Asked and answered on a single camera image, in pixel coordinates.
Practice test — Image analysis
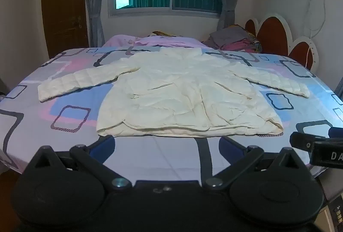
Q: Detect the patterned bed sheet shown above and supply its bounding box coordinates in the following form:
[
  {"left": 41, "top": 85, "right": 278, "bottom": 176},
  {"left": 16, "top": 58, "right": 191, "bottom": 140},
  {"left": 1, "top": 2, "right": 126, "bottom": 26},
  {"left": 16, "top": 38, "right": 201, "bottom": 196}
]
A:
[{"left": 0, "top": 46, "right": 343, "bottom": 179}]

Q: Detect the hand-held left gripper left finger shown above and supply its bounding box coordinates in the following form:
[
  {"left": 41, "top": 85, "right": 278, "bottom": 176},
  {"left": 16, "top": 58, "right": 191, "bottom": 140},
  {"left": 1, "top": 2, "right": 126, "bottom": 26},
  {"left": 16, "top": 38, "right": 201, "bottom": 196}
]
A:
[{"left": 25, "top": 135, "right": 132, "bottom": 191}]

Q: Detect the grey device with buttons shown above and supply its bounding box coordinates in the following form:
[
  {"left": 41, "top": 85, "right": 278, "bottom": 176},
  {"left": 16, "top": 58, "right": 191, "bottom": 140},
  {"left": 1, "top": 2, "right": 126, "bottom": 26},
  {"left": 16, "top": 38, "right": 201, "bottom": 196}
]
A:
[{"left": 316, "top": 175, "right": 343, "bottom": 232}]

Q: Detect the pile of folded clothes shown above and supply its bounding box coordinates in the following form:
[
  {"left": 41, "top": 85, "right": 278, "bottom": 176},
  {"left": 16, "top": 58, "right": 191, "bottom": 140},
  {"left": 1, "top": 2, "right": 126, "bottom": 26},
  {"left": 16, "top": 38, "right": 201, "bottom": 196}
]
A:
[{"left": 202, "top": 24, "right": 262, "bottom": 53}]

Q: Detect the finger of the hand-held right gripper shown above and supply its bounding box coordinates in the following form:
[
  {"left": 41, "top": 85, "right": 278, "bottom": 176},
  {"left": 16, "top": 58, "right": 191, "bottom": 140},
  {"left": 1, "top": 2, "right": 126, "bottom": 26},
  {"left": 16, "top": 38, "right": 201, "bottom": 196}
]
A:
[
  {"left": 290, "top": 131, "right": 331, "bottom": 151},
  {"left": 328, "top": 127, "right": 343, "bottom": 139}
]

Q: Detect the white cable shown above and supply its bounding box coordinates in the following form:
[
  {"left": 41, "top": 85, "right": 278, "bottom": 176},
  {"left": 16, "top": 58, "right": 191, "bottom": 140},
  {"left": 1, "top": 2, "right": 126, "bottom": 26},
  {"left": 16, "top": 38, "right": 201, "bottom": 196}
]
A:
[{"left": 304, "top": 0, "right": 326, "bottom": 70}]

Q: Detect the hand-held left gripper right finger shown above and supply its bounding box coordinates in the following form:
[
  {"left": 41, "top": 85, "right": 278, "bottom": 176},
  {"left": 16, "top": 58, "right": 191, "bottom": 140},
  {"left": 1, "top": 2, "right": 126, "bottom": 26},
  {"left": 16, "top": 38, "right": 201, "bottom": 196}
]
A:
[{"left": 203, "top": 136, "right": 308, "bottom": 191}]

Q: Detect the red and white headboard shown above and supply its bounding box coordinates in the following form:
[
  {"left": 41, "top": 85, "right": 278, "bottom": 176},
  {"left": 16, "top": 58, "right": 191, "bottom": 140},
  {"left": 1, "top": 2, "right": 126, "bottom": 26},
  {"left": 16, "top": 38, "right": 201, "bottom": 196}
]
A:
[{"left": 244, "top": 13, "right": 319, "bottom": 72}]

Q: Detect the dark yellow cloth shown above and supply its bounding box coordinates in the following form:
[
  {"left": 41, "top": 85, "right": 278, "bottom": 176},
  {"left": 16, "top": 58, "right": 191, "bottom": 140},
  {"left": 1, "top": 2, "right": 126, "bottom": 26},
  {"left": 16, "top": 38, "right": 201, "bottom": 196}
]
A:
[{"left": 152, "top": 31, "right": 175, "bottom": 38}]

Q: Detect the white padded jacket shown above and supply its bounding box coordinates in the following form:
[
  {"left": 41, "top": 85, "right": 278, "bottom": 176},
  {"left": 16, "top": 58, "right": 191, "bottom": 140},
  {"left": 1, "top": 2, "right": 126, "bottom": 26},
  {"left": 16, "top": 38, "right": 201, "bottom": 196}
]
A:
[{"left": 38, "top": 47, "right": 311, "bottom": 139}]

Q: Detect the brown wooden door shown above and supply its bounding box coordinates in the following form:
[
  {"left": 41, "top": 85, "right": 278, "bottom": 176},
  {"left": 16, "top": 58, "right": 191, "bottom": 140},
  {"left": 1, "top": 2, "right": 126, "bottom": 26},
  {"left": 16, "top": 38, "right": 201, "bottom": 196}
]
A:
[{"left": 41, "top": 0, "right": 89, "bottom": 60}]

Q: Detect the pink pillow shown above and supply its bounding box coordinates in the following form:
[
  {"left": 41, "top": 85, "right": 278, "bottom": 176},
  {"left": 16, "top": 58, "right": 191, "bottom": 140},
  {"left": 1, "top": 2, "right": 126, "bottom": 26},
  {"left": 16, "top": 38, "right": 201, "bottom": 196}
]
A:
[{"left": 103, "top": 34, "right": 208, "bottom": 48}]

